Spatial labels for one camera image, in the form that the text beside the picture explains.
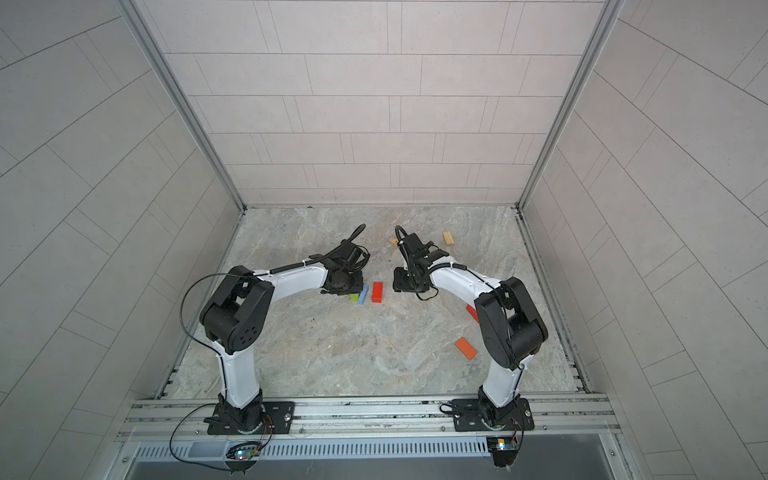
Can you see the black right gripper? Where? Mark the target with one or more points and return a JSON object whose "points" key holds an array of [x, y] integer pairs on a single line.
{"points": [[398, 281]]}

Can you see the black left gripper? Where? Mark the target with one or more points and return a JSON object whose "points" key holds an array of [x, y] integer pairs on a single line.
{"points": [[357, 288]]}

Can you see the light blue wood block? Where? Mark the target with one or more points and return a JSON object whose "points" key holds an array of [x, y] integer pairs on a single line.
{"points": [[362, 296]]}

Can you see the red wood block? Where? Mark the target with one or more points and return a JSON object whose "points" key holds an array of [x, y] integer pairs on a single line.
{"points": [[377, 292], [473, 313]]}

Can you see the grooved pale wood block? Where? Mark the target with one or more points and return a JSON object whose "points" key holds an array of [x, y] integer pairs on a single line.
{"points": [[448, 238]]}

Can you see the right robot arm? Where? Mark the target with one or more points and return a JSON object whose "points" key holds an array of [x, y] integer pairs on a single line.
{"points": [[511, 326]]}

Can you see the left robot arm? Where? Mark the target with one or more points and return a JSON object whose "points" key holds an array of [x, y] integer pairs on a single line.
{"points": [[235, 315]]}

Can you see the orange wood block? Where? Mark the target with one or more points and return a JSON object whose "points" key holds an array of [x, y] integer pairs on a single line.
{"points": [[467, 350]]}

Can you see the right controller board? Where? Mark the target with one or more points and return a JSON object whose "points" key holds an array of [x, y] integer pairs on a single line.
{"points": [[503, 450]]}

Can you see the controller board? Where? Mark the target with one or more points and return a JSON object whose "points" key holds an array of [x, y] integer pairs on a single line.
{"points": [[246, 451], [503, 450]]}

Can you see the left controller board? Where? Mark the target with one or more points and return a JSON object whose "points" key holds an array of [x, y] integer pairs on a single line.
{"points": [[246, 451]]}

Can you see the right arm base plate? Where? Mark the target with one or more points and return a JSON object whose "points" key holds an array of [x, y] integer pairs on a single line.
{"points": [[472, 415]]}

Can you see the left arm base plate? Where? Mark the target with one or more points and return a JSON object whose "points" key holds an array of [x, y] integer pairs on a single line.
{"points": [[279, 417]]}

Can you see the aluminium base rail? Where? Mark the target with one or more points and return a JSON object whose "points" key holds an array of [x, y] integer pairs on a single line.
{"points": [[369, 417]]}

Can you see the aluminium left corner post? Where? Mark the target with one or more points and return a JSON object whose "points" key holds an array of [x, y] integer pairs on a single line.
{"points": [[139, 29]]}

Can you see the aluminium corner post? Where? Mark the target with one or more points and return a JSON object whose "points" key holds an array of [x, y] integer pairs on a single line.
{"points": [[139, 29], [605, 22]]}

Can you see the aluminium right corner post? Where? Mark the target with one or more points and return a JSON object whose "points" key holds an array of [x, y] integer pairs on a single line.
{"points": [[605, 22]]}

